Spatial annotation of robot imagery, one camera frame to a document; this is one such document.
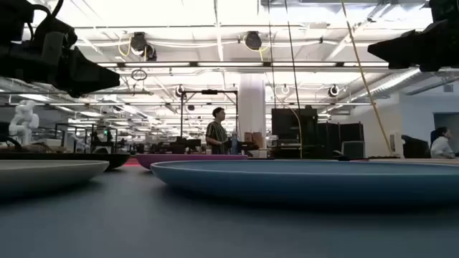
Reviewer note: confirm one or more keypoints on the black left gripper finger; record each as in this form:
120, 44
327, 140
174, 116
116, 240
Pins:
93, 77

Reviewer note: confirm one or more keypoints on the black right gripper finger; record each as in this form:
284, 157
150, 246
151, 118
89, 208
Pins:
401, 50

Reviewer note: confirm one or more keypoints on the black plastic plate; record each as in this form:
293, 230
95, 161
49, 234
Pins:
107, 157

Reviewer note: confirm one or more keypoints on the beige plastic plate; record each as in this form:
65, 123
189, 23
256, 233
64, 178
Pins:
412, 161

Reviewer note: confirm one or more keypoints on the purple plastic plate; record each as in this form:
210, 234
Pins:
190, 159

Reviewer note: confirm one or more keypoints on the large blue plastic plate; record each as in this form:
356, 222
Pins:
305, 182

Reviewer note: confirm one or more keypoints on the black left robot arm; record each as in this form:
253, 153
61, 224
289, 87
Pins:
14, 18

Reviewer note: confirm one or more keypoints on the black office chair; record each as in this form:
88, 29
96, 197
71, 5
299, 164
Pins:
414, 147

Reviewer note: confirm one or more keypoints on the seated person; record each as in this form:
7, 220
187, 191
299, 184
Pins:
441, 145

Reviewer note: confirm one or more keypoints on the black desk monitors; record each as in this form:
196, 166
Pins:
175, 146

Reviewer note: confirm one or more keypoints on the large cream plastic plate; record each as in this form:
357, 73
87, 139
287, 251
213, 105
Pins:
43, 175

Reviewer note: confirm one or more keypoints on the large black monitor cabinet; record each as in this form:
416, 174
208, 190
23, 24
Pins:
292, 123

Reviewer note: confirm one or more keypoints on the standing person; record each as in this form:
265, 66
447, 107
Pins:
217, 134

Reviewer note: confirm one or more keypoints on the blue bottle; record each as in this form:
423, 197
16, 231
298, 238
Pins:
234, 145

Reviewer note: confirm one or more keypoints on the white square pillar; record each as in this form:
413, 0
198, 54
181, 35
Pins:
252, 107

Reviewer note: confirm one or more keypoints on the brown boxes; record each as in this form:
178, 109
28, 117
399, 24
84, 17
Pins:
254, 139

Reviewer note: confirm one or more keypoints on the silver ventilation duct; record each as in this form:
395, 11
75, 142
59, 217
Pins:
391, 84

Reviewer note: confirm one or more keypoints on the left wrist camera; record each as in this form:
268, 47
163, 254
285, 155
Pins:
61, 30

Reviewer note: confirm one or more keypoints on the black workstation frame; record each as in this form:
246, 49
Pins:
97, 138

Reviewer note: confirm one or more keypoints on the black metal frame rig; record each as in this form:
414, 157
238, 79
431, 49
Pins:
209, 92

